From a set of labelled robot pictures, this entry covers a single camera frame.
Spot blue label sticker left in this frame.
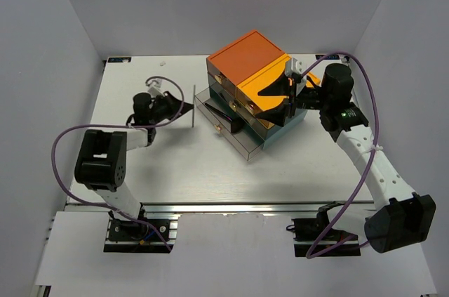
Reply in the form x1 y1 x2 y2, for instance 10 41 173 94
107 57 132 63

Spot thin black makeup brush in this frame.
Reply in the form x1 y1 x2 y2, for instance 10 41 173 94
192 84 196 128

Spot blue label sticker right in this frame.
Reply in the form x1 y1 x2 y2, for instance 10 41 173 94
315 54 340 61

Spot aluminium rail lower left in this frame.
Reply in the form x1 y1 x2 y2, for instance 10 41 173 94
30 285 52 297

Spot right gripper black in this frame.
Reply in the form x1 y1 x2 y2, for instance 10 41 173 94
255 70 331 127

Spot yellow drawer box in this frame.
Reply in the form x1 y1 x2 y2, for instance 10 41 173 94
235 56 321 128

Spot clear wide bottom drawer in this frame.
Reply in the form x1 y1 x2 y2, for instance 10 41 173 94
195 87 264 161

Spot teal drawer box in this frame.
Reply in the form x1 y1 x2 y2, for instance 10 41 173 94
262 110 307 150

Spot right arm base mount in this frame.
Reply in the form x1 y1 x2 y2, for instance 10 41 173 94
287 202 362 258

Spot black brush brown bristles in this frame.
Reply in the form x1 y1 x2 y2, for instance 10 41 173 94
204 103 246 134

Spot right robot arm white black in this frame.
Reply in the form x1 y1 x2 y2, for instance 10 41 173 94
256 62 436 258

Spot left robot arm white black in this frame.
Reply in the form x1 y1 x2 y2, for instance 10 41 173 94
74 91 194 240

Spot blue label sticker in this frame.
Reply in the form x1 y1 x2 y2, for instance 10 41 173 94
315 54 340 61
107 57 132 63

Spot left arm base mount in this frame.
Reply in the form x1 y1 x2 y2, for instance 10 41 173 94
103 211 180 253

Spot dark grey drawer box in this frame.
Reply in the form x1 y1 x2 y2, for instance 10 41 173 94
207 72 269 143

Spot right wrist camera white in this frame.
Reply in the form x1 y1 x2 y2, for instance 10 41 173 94
284 58 306 86

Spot dark orange drawer box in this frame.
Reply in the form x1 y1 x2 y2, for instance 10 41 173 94
206 30 286 95

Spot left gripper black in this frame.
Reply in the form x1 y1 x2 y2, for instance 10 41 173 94
149 91 194 126

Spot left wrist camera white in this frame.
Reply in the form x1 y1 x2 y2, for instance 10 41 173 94
145 78 163 98

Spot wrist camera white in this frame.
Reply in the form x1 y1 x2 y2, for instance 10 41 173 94
145 78 163 98
284 58 306 86

